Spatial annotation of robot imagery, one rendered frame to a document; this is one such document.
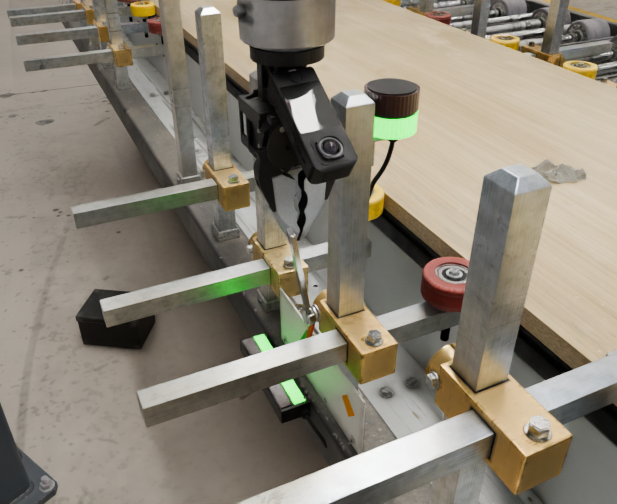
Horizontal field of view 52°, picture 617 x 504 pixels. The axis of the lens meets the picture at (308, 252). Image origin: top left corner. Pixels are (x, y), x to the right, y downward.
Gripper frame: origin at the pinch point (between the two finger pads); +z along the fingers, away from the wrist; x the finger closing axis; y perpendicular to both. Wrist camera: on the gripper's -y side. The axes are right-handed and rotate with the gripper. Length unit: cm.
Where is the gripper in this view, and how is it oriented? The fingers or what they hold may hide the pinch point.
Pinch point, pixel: (299, 233)
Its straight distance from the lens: 69.1
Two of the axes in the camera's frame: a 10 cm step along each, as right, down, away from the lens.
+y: -4.3, -4.9, 7.6
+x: -9.0, 2.4, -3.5
